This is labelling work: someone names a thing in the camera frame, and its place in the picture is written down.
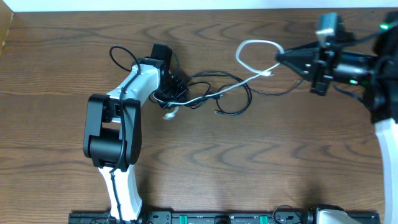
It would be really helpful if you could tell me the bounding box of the black and white cable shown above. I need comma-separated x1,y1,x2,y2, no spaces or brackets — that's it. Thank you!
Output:
152,39,285,121

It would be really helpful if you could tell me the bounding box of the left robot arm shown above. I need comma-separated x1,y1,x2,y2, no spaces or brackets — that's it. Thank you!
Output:
83,44,188,223

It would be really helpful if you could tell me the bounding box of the thick black usb cable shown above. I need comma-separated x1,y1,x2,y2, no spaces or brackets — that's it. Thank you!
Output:
185,70,252,116

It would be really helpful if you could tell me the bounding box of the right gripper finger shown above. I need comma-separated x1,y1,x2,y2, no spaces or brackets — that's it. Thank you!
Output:
275,42,319,61
275,54,317,82

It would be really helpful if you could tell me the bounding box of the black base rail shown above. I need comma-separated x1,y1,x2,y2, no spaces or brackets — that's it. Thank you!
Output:
67,210,381,224

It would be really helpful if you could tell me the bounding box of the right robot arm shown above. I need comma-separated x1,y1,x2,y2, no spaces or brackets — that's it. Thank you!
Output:
275,12,397,223

